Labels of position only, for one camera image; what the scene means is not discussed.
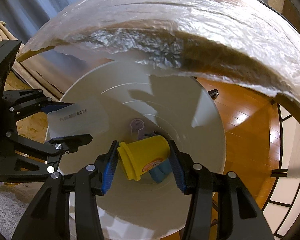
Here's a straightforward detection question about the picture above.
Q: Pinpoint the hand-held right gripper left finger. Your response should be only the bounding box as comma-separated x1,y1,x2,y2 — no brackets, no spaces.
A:
11,140,120,240

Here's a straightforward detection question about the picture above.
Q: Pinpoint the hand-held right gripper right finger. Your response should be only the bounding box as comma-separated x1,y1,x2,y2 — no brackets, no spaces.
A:
167,139,275,240

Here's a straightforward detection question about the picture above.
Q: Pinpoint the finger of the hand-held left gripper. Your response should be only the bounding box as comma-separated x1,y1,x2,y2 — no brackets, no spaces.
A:
2,89,75,120
0,130,93,183

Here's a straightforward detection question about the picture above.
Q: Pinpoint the white packet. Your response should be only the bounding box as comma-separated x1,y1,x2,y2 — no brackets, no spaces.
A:
47,99,109,139

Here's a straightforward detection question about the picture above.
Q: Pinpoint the yellow plastic cup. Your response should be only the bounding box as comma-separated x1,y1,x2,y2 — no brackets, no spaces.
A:
116,135,171,182

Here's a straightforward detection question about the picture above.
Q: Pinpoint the white round waste bin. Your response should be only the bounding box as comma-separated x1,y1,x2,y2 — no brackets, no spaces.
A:
44,60,225,240

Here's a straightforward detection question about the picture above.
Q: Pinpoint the light blue object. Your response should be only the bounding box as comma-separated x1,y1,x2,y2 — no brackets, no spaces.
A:
150,159,172,183

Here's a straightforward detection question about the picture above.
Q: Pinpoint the purple measuring cup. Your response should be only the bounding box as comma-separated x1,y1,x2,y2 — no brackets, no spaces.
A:
130,119,145,140

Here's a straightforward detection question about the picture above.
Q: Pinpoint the blue curtain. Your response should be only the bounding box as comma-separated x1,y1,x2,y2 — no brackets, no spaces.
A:
0,0,110,43

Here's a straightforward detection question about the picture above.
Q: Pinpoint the white paper sliding door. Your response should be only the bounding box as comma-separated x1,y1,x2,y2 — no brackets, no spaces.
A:
261,102,300,238

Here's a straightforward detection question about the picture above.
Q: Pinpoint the clear plastic table cover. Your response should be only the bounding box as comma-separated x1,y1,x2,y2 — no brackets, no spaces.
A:
16,0,300,120

